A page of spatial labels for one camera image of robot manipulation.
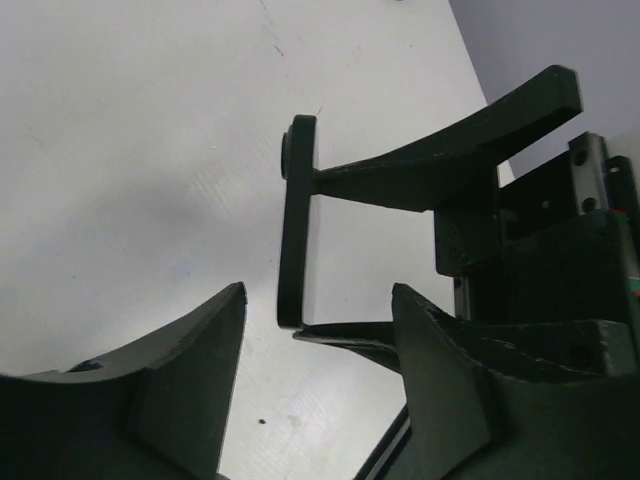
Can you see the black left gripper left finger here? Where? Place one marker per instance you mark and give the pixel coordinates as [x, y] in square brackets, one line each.
[156, 408]

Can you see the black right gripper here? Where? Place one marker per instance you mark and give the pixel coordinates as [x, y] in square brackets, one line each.
[558, 244]

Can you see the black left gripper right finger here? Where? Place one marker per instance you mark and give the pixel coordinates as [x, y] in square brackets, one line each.
[538, 401]

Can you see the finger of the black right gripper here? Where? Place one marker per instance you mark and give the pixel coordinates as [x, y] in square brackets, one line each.
[374, 341]

